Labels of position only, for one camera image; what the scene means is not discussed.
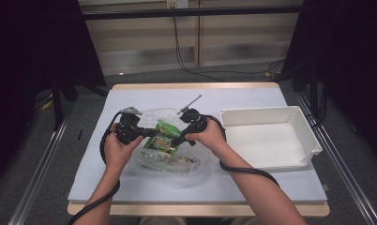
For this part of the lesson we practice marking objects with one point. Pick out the person's right hand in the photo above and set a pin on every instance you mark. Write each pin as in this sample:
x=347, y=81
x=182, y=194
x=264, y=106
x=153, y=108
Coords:
x=213, y=137

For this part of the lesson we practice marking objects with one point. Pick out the black stand legs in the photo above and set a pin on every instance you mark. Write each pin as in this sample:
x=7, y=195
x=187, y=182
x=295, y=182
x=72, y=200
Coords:
x=57, y=103

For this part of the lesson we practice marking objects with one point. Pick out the person's left leg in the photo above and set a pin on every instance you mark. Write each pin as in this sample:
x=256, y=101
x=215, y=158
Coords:
x=164, y=221

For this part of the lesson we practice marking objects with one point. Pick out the person's left hand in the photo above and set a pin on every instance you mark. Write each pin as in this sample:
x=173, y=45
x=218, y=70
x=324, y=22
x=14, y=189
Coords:
x=117, y=153

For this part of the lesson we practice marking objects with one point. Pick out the person's leg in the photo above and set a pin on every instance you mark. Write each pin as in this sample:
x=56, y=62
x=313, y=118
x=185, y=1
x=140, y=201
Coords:
x=243, y=222
x=164, y=221

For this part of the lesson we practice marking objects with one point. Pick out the black curtain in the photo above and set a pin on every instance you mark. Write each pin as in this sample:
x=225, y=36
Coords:
x=355, y=62
x=27, y=62

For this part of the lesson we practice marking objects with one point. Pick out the white wall outlet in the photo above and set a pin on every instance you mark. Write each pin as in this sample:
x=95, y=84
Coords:
x=177, y=3

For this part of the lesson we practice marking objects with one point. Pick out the green snack packet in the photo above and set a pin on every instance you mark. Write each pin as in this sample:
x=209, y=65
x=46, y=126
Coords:
x=161, y=140

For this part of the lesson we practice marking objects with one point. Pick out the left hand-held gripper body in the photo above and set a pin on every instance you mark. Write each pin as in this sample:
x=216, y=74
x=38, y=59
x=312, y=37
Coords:
x=128, y=128

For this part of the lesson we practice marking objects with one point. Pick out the black horizontal bar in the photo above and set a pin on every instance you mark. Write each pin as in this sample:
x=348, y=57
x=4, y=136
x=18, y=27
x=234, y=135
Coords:
x=189, y=12

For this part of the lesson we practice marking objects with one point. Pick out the small yellow object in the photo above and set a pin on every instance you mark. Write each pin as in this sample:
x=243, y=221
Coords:
x=47, y=105

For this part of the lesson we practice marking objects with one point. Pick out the metal floor rail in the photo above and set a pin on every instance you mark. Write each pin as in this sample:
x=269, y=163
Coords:
x=41, y=165
x=343, y=168

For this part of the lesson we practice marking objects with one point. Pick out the clear plastic smiley bag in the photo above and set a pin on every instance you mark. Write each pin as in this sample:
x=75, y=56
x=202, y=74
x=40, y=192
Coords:
x=189, y=164

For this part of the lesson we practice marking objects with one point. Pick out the wooden table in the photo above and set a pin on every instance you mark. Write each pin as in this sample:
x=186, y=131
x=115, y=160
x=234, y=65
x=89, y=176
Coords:
x=193, y=210

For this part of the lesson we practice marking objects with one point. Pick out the white plastic bin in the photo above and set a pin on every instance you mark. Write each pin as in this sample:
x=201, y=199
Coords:
x=268, y=137

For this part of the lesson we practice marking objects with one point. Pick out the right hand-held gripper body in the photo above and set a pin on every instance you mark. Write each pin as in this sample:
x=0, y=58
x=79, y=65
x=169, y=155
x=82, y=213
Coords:
x=194, y=120

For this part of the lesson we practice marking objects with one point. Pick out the person's right leg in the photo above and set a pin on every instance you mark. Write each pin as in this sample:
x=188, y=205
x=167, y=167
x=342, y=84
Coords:
x=243, y=222

